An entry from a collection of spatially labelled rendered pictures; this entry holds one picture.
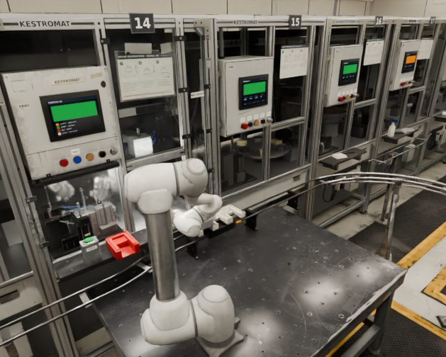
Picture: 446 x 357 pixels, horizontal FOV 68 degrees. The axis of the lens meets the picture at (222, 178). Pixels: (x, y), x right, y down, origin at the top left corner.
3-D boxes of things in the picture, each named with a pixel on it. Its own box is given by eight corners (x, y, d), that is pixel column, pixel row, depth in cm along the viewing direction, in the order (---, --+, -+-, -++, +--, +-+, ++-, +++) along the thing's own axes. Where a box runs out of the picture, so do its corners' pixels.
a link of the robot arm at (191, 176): (202, 171, 143) (171, 174, 139) (207, 148, 127) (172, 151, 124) (208, 197, 137) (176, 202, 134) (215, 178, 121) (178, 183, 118)
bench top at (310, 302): (191, 474, 108) (191, 467, 106) (86, 293, 184) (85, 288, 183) (406, 275, 192) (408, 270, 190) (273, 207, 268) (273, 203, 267)
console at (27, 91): (33, 183, 146) (3, 74, 127) (21, 164, 167) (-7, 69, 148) (123, 160, 169) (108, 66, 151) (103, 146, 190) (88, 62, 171)
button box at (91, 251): (86, 265, 164) (82, 246, 159) (81, 258, 170) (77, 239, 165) (102, 259, 168) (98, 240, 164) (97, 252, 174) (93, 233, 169)
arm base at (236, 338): (252, 334, 152) (252, 326, 150) (213, 363, 140) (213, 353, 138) (226, 311, 165) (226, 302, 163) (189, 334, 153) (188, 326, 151)
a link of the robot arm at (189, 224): (176, 231, 185) (194, 218, 191) (191, 244, 174) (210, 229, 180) (169, 217, 179) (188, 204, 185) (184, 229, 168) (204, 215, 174)
